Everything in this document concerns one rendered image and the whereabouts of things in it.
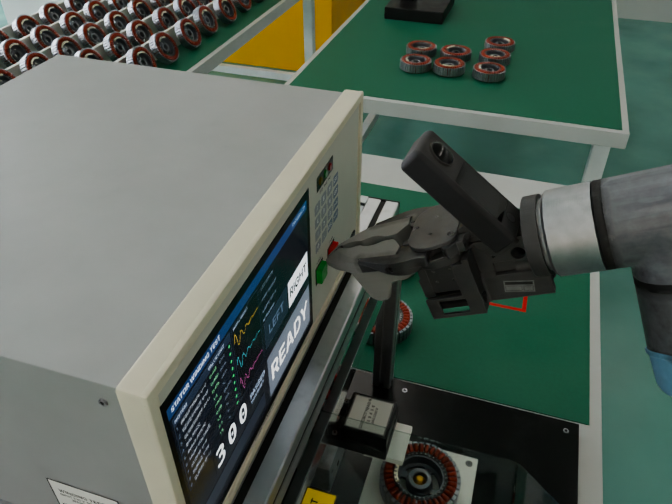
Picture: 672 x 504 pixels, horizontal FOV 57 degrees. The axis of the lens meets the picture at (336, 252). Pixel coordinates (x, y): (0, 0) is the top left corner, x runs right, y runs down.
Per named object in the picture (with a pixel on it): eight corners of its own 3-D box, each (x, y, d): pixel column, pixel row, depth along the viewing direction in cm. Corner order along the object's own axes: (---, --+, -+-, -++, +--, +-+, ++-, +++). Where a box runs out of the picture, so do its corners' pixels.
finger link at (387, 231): (346, 295, 65) (428, 283, 61) (323, 250, 63) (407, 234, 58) (354, 276, 68) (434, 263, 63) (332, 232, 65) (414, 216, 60)
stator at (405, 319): (346, 312, 122) (346, 298, 120) (400, 302, 124) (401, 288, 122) (362, 353, 114) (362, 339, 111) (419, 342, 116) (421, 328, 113)
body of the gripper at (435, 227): (426, 322, 59) (558, 307, 53) (393, 249, 55) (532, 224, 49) (440, 273, 64) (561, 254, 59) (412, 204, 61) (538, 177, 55)
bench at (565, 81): (578, 110, 367) (613, -25, 321) (570, 319, 228) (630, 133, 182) (396, 87, 394) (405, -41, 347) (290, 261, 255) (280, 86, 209)
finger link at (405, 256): (358, 283, 58) (448, 269, 53) (352, 270, 57) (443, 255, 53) (372, 253, 61) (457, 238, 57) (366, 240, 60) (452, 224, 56)
